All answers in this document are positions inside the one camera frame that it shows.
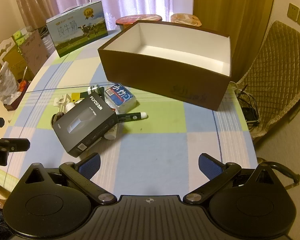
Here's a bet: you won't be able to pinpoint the carton with handle cutout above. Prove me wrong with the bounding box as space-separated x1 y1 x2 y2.
0 36 24 81

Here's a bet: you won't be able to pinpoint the quilted tan chair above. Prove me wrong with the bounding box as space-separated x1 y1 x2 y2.
236 20 300 141

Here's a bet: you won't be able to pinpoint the red lid noodle bowl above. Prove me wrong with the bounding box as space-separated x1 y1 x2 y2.
115 13 163 26

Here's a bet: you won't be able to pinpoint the crinkled white plastic bag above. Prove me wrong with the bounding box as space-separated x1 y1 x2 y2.
0 61 20 103

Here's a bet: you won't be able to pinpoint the blue tissue packet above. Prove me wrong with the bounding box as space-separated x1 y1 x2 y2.
104 82 137 114

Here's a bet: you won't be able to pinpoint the black product box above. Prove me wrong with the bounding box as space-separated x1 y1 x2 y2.
52 94 119 158

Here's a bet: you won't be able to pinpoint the green tissue packets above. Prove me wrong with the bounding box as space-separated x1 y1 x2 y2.
12 27 33 46

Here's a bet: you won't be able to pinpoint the dark wooden box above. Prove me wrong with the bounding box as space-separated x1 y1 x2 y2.
3 97 22 112

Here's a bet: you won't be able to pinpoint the small green white jar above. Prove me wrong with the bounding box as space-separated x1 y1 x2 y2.
88 84 105 96

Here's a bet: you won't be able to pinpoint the blue white tube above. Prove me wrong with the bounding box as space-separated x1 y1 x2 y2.
104 125 118 141

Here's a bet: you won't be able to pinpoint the yellow green card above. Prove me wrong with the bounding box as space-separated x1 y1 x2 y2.
70 92 92 104

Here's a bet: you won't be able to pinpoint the brown cardboard box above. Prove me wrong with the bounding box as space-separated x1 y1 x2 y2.
97 21 232 111

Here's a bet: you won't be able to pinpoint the brown flat cardboard carton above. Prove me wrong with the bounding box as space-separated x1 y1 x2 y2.
19 29 49 75

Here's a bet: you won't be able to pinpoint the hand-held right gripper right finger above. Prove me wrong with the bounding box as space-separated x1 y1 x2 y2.
184 152 280 205

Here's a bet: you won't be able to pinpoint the desktop with checked tablecloth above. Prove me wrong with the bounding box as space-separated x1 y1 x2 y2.
0 27 257 202

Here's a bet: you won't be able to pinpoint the orange lid noodle bowl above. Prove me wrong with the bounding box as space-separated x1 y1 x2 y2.
170 13 203 28

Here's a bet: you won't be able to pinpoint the green cow print carton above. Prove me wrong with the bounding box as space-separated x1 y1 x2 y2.
45 1 109 58

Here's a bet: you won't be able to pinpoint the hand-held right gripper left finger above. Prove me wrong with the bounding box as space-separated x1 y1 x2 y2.
23 153 118 205

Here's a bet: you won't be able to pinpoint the tan curtain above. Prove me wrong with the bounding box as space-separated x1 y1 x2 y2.
10 0 63 28

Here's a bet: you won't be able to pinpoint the black power adapter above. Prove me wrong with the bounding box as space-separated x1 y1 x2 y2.
241 107 259 123

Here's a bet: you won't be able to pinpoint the cotton swab bag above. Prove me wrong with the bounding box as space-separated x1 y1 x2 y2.
52 93 77 114

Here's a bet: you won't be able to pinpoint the dark green tube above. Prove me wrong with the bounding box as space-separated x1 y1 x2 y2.
117 112 148 123

